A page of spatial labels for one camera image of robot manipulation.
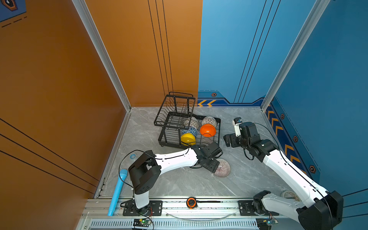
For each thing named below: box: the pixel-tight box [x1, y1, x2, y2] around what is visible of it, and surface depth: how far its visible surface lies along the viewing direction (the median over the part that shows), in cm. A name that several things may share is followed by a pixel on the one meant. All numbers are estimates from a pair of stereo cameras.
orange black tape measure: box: [185, 196, 198, 210], surface depth 75 cm
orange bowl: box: [199, 123, 217, 138], surface depth 101 cm
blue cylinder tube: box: [107, 169, 128, 217], surface depth 75 cm
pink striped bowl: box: [214, 158, 231, 178], surface depth 86 cm
